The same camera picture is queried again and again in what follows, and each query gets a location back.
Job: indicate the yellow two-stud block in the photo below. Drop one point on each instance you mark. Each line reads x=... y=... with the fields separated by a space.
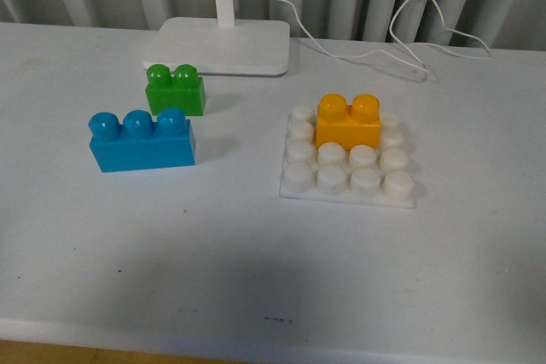
x=346 y=124

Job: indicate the green two-stud block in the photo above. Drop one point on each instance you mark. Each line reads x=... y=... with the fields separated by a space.
x=183 y=89

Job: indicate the blue three-stud block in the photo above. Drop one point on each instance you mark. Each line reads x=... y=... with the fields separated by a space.
x=141 y=143

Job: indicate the white desk lamp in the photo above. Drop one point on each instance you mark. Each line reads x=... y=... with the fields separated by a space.
x=222 y=45

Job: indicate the white studded base plate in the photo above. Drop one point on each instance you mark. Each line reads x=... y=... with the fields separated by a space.
x=361 y=175

